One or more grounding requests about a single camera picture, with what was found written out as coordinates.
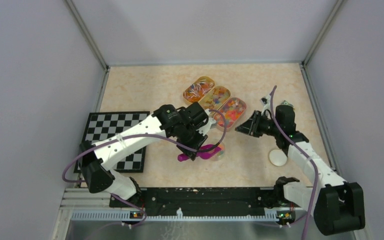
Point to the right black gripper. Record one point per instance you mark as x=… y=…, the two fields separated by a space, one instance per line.
x=250 y=126

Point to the tray of yellow purple candies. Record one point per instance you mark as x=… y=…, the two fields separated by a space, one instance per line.
x=215 y=98

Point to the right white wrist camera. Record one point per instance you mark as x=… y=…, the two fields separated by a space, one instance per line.
x=266 y=101

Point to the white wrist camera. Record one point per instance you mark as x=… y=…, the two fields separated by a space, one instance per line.
x=210 y=124
x=266 y=101

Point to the white round lid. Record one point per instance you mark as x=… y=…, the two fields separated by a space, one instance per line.
x=277 y=157

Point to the clear plastic cup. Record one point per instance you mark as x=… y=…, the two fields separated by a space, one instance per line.
x=219 y=152

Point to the tray of striped candies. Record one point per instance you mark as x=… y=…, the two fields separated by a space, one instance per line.
x=197 y=90

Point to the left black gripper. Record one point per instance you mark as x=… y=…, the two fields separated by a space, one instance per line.
x=200 y=140

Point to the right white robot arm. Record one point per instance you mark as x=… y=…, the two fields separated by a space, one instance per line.
x=336 y=205

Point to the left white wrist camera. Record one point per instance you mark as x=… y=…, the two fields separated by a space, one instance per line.
x=210 y=124

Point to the tray of orange pink candies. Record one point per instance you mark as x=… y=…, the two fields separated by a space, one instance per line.
x=233 y=110

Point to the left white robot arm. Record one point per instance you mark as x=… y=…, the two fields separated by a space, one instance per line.
x=187 y=127

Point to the purple plastic scoop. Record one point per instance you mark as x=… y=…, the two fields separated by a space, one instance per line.
x=202 y=155

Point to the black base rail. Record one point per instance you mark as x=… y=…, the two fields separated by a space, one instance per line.
x=214 y=202

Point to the green owl eraser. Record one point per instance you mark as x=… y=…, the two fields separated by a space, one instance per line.
x=286 y=103

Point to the black white checkerboard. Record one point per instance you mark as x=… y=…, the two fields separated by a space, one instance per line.
x=103 y=125

